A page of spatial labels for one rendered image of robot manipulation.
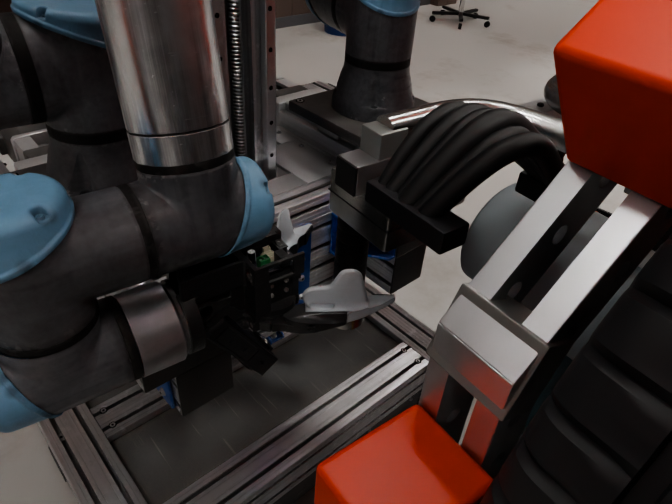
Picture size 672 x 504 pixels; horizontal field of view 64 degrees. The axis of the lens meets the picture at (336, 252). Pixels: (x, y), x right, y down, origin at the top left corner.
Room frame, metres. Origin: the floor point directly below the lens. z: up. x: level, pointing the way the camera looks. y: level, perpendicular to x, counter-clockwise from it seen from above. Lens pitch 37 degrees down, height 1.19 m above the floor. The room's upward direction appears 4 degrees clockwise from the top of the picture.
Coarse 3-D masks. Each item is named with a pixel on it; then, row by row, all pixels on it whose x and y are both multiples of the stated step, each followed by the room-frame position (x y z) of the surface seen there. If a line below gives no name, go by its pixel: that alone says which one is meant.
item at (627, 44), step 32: (608, 0) 0.28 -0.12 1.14; (640, 0) 0.27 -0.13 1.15; (576, 32) 0.27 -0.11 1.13; (608, 32) 0.26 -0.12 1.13; (640, 32) 0.25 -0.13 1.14; (576, 64) 0.26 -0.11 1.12; (608, 64) 0.25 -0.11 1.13; (640, 64) 0.24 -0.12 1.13; (576, 96) 0.27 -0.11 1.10; (608, 96) 0.25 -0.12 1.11; (640, 96) 0.24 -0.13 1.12; (576, 128) 0.28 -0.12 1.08; (608, 128) 0.26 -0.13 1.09; (640, 128) 0.24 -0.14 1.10; (576, 160) 0.29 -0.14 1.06; (608, 160) 0.27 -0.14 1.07; (640, 160) 0.25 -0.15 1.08; (640, 192) 0.26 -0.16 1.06
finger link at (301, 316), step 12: (288, 312) 0.37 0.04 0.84; (300, 312) 0.37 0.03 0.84; (312, 312) 0.37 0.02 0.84; (324, 312) 0.38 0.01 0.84; (336, 312) 0.38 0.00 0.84; (276, 324) 0.36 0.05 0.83; (288, 324) 0.36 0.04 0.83; (300, 324) 0.36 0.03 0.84; (312, 324) 0.37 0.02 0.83; (324, 324) 0.37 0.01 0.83; (336, 324) 0.37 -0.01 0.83
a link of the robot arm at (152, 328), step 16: (144, 288) 0.34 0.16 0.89; (160, 288) 0.34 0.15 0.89; (128, 304) 0.32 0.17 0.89; (144, 304) 0.32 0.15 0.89; (160, 304) 0.32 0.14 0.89; (176, 304) 0.33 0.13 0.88; (128, 320) 0.30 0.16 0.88; (144, 320) 0.31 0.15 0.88; (160, 320) 0.31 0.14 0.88; (176, 320) 0.32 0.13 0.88; (144, 336) 0.30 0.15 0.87; (160, 336) 0.30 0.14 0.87; (176, 336) 0.31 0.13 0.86; (144, 352) 0.29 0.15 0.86; (160, 352) 0.30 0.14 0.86; (176, 352) 0.30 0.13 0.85; (144, 368) 0.29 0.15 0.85; (160, 368) 0.30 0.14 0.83
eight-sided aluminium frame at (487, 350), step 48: (576, 192) 0.28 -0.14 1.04; (528, 240) 0.27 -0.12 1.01; (624, 240) 0.25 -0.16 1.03; (480, 288) 0.25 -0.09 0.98; (528, 288) 0.27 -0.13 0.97; (576, 288) 0.23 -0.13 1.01; (480, 336) 0.23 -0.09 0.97; (528, 336) 0.22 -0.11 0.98; (576, 336) 0.23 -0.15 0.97; (432, 384) 0.24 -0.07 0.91; (480, 384) 0.21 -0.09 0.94; (528, 384) 0.20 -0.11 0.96; (480, 432) 0.21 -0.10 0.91
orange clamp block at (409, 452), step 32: (416, 416) 0.23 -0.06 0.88; (352, 448) 0.20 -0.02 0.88; (384, 448) 0.21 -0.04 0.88; (416, 448) 0.21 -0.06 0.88; (448, 448) 0.21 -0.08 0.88; (320, 480) 0.18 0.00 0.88; (352, 480) 0.18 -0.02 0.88; (384, 480) 0.18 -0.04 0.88; (416, 480) 0.18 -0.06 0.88; (448, 480) 0.19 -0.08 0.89; (480, 480) 0.19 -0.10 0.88
